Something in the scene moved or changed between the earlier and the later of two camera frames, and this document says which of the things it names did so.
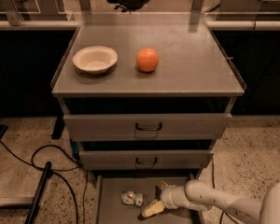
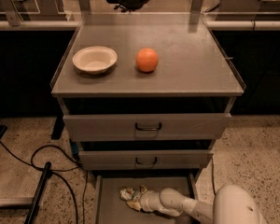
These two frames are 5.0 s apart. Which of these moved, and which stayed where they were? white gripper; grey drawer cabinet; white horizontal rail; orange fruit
Moved: white gripper
Stayed: orange fruit; grey drawer cabinet; white horizontal rail
